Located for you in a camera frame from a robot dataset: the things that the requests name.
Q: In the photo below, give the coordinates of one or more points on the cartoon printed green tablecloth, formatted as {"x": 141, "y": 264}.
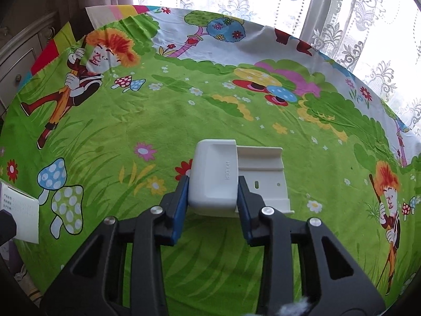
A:
{"x": 197, "y": 105}

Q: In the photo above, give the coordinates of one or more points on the white plastic holder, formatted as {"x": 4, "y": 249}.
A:
{"x": 213, "y": 177}

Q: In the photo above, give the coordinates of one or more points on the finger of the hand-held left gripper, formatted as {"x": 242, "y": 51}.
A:
{"x": 6, "y": 228}

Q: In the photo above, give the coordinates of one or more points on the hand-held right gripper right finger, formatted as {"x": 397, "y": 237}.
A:
{"x": 245, "y": 214}

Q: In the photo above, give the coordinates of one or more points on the white ornate dresser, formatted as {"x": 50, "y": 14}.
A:
{"x": 19, "y": 62}

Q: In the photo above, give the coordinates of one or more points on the large white box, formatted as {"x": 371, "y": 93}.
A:
{"x": 23, "y": 214}

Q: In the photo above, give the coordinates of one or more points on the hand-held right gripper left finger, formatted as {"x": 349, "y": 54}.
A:
{"x": 179, "y": 214}

